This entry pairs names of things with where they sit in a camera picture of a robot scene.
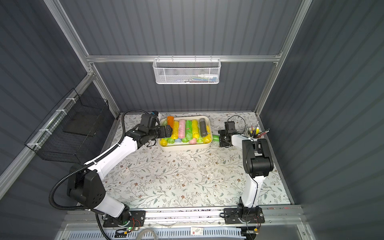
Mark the green labelled trash bag roll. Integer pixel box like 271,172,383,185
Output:
185,120,193,141

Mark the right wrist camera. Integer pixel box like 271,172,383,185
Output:
225,121,237,134

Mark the orange trash bag roll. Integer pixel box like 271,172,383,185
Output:
167,116,174,129

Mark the white wire wall basket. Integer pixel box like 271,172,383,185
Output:
153,58,222,85

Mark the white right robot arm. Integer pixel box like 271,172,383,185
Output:
218,130,274,217

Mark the white pen cup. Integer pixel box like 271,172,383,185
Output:
246,122,270,139

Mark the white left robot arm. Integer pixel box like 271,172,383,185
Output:
49,110,173,220

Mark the yellow trash bag roll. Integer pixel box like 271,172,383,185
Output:
160,138,168,147
171,121,179,140
192,120,200,139
203,125,212,144

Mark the black wire side basket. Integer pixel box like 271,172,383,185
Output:
25,92,113,164

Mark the cream storage box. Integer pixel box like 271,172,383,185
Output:
158,116,213,152

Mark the grey trash bag roll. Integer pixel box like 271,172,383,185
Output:
199,118,208,138

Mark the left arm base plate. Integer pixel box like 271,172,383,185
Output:
103,211,147,228

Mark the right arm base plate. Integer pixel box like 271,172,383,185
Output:
220,207,265,225

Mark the pink trash bag roll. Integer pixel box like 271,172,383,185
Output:
189,138,197,145
178,120,186,139

